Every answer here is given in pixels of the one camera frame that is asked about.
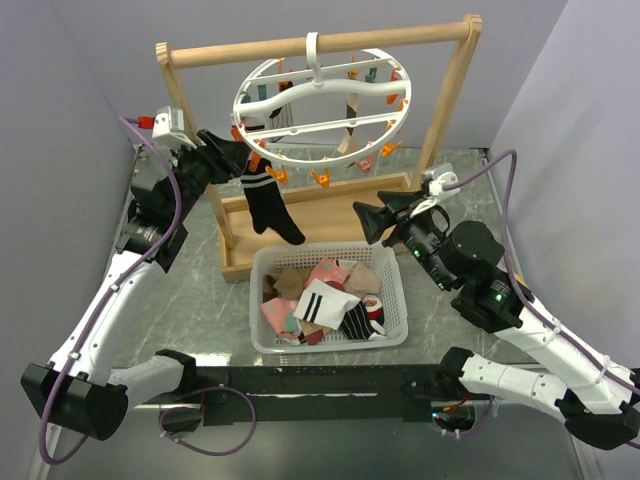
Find pink sock left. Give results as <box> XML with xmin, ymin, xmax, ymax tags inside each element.
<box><xmin>261</xmin><ymin>298</ymin><xmax>301</xmax><ymax>341</ymax></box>

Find black white striped sock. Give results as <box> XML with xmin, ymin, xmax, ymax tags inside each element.
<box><xmin>268</xmin><ymin>103</ymin><xmax>294</xmax><ymax>130</ymax></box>

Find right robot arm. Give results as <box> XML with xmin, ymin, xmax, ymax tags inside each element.
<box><xmin>353</xmin><ymin>191</ymin><xmax>639</xmax><ymax>450</ymax></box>

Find black sock white stripes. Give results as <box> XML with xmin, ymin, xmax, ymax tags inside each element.
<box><xmin>240</xmin><ymin>159</ymin><xmax>306</xmax><ymax>245</ymax></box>

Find wooden hanger stand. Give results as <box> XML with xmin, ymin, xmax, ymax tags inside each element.
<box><xmin>155</xmin><ymin>13</ymin><xmax>484</xmax><ymax>282</ymax></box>

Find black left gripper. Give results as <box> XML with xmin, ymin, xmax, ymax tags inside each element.
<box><xmin>169</xmin><ymin>128</ymin><xmax>253</xmax><ymax>221</ymax></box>

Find red santa sock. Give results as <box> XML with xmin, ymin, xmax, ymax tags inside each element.
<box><xmin>362</xmin><ymin>294</ymin><xmax>385</xmax><ymax>326</ymax></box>

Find white round clip hanger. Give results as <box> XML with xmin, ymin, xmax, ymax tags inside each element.
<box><xmin>231</xmin><ymin>32</ymin><xmax>413</xmax><ymax>170</ymax></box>

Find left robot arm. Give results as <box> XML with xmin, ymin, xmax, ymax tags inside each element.
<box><xmin>21</xmin><ymin>130</ymin><xmax>249</xmax><ymax>440</ymax></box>

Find orange clothes peg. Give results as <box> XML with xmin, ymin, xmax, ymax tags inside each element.
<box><xmin>310</xmin><ymin>168</ymin><xmax>331</xmax><ymax>189</ymax></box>
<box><xmin>265</xmin><ymin>166</ymin><xmax>289</xmax><ymax>185</ymax></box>

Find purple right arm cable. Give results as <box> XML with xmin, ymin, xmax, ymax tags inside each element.
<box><xmin>439</xmin><ymin>148</ymin><xmax>640</xmax><ymax>449</ymax></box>

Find tan brown sock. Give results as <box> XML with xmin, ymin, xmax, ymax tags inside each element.
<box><xmin>263</xmin><ymin>267</ymin><xmax>305</xmax><ymax>301</ymax></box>

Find pink clothes peg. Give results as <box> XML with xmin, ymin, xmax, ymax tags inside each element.
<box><xmin>355</xmin><ymin>155</ymin><xmax>373</xmax><ymax>174</ymax></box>

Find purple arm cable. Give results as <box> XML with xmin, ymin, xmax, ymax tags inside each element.
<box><xmin>38</xmin><ymin>115</ymin><xmax>257</xmax><ymax>466</ymax></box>
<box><xmin>439</xmin><ymin>148</ymin><xmax>640</xmax><ymax>449</ymax></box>

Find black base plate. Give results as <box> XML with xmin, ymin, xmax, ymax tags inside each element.
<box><xmin>147</xmin><ymin>364</ymin><xmax>468</xmax><ymax>426</ymax></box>

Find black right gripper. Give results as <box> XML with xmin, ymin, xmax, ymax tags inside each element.
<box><xmin>351</xmin><ymin>188</ymin><xmax>455</xmax><ymax>290</ymax></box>

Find aluminium rail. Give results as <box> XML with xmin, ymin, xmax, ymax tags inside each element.
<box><xmin>48</xmin><ymin>363</ymin><xmax>580</xmax><ymax>411</ymax></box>

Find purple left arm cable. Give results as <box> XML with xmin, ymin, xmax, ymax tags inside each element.
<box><xmin>38</xmin><ymin>115</ymin><xmax>257</xmax><ymax>466</ymax></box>

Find cream brown ribbed sock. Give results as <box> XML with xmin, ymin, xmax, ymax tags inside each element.
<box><xmin>336</xmin><ymin>93</ymin><xmax>359</xmax><ymax>155</ymax></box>

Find beige folded sock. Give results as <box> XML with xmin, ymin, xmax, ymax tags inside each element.
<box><xmin>343</xmin><ymin>262</ymin><xmax>381</xmax><ymax>299</ymax></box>

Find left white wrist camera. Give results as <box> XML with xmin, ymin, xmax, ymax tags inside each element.
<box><xmin>152</xmin><ymin>106</ymin><xmax>191</xmax><ymax>150</ymax></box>

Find white plastic laundry basket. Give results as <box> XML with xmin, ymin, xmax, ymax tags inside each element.
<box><xmin>249</xmin><ymin>241</ymin><xmax>409</xmax><ymax>355</ymax></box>

